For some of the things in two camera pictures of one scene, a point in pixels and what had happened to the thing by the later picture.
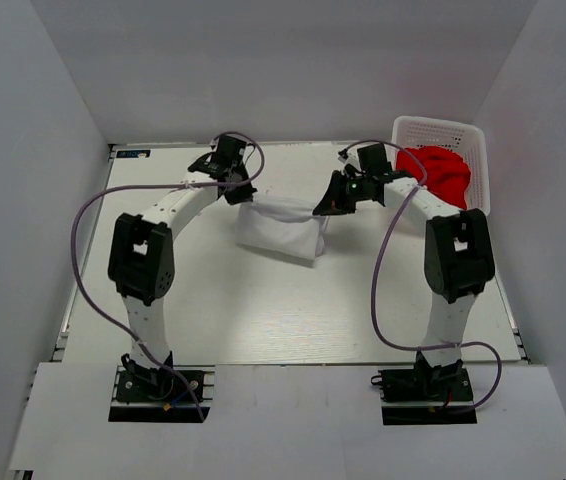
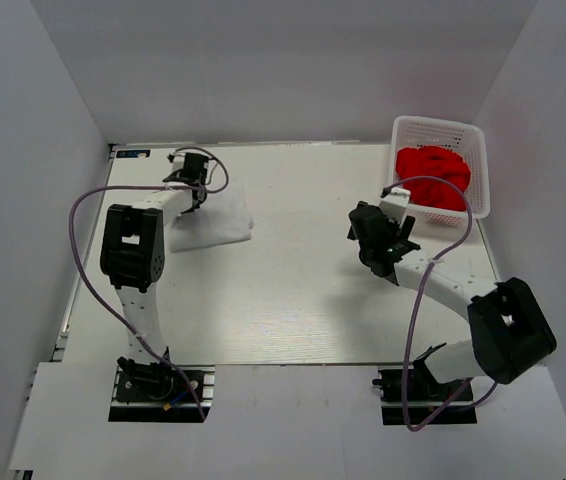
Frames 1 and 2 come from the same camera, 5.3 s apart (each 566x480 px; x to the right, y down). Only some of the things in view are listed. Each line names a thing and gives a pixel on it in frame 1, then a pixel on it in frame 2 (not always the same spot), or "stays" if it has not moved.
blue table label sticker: (132, 153) stays
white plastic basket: (467, 139) stays
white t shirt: (283, 225) to (222, 217)
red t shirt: (448, 173) stays
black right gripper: (334, 201) to (399, 232)
